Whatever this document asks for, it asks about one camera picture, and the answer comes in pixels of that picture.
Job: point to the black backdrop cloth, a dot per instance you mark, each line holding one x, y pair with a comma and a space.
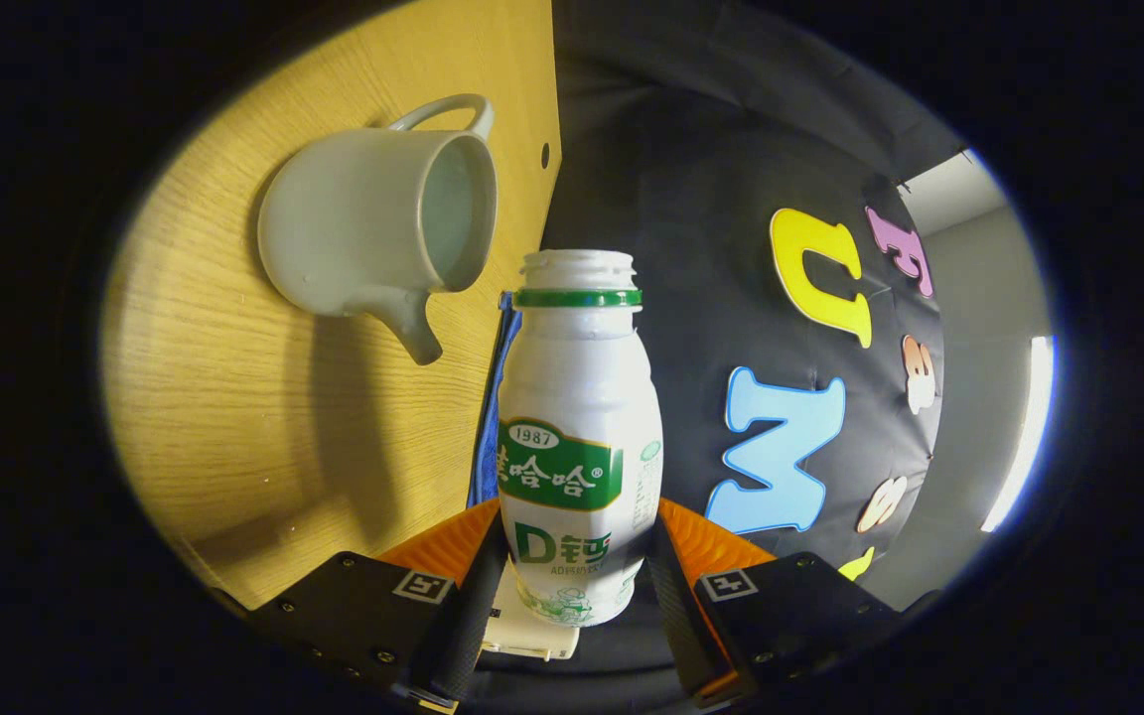
691, 248

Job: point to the blue folded towel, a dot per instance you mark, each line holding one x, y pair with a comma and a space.
488, 437

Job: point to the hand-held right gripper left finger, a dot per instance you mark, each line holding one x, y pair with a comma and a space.
473, 616

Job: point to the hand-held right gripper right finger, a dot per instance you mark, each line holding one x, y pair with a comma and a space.
676, 616

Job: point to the white water bottle green label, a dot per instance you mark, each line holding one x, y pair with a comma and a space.
577, 397

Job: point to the white ceramic teacup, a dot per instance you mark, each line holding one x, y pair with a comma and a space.
363, 218

